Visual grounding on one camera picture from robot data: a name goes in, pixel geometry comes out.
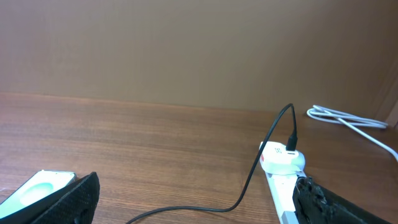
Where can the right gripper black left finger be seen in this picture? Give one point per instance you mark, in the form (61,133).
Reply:
(75,203)

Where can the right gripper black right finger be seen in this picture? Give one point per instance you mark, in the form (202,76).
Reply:
(315,204)

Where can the light blue screen smartphone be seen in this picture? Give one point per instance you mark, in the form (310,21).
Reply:
(40,185)

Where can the white USB charger adapter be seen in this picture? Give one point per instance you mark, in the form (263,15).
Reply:
(275,159)

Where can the white power strip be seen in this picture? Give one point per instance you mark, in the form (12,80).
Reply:
(282,190)

